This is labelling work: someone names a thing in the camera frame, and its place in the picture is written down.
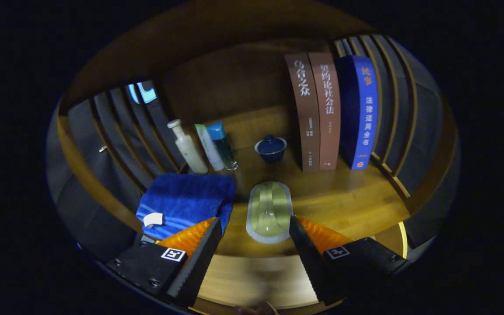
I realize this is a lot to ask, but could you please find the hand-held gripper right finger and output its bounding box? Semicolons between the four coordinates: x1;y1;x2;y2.
289;215;409;306

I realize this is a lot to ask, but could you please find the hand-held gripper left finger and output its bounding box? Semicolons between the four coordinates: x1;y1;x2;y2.
107;217;223;307

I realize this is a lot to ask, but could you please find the wooden countertop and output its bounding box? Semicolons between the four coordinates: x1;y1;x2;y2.
138;105;410;259

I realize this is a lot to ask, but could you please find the brown wooden cabinet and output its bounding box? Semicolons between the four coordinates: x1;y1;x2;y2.
46;2;460;263

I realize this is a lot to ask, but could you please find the blue folded towel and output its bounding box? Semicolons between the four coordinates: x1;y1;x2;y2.
136;173;236;240

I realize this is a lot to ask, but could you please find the white pump bottle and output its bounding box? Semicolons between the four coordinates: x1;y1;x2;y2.
167;119;209;175

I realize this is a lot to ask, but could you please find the blue lidded teacup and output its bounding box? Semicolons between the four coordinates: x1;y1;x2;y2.
254;135;287;164

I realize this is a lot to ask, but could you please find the white and green tube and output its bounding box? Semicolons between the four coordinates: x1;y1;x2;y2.
194;124;225;172

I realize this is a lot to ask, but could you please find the teal glass bottle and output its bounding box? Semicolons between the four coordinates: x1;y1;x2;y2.
206;122;238;171

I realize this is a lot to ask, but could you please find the dark brown book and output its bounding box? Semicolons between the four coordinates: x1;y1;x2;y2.
284;53;321;173

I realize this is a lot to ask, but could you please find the reddish brown book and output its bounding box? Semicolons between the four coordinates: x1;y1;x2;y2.
308;52;341;171

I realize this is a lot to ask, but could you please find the blue book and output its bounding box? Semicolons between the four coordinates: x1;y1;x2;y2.
335;55;379;170

